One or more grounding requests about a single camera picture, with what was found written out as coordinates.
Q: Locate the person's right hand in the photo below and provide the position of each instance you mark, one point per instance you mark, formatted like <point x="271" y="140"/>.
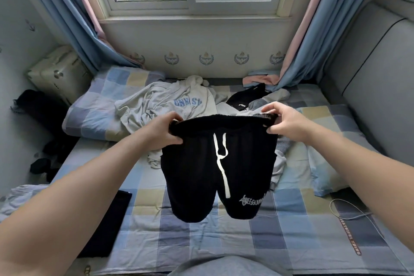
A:
<point x="292" y="123"/>

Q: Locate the person's left hand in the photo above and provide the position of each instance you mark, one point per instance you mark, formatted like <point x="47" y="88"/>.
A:
<point x="157" y="133"/>

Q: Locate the person's left thumb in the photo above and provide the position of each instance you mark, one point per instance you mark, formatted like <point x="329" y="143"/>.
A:
<point x="174" y="141"/>

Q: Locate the person's right thumb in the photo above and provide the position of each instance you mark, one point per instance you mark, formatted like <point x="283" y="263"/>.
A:
<point x="275" y="130"/>

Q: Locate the person's right forearm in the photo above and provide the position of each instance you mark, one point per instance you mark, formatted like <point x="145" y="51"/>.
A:
<point x="359" y="159"/>

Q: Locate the person's left forearm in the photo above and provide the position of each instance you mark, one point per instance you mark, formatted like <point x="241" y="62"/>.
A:
<point x="74" y="198"/>

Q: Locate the grey striped garment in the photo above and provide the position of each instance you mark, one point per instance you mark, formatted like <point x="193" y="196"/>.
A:
<point x="284" y="146"/>

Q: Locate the light grey sweatshirt blue print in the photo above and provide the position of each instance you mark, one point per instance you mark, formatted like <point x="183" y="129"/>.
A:
<point x="168" y="104"/>

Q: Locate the white crumpled t-shirt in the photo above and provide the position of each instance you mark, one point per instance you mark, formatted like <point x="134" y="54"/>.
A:
<point x="279" y="169"/>

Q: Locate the black garment with white mark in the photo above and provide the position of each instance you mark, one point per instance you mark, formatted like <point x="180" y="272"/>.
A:
<point x="247" y="98"/>

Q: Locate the plaid pillow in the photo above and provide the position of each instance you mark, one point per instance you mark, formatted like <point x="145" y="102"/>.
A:
<point x="339" y="149"/>
<point x="100" y="104"/>

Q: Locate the plaid bed sheet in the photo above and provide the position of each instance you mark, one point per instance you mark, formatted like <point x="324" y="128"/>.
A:
<point x="291" y="220"/>

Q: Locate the folded black cloth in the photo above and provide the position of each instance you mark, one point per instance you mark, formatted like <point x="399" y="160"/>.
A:
<point x="106" y="224"/>

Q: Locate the blue and pink curtain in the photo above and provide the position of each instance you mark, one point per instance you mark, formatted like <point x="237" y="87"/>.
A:
<point x="310" y="26"/>
<point x="64" y="10"/>

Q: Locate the grey upholstered headboard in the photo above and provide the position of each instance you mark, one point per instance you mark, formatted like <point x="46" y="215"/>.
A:
<point x="372" y="75"/>

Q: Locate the cream hard suitcase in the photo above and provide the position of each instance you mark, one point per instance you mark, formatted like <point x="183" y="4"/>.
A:
<point x="58" y="73"/>

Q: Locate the person's grey shirt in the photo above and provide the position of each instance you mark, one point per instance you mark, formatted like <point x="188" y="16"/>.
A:
<point x="229" y="266"/>

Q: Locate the pile of black clothes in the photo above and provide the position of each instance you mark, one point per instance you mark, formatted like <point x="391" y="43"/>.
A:
<point x="38" y="123"/>

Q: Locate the light blue crumpled blanket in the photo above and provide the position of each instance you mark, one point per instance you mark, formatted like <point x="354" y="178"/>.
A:
<point x="19" y="199"/>

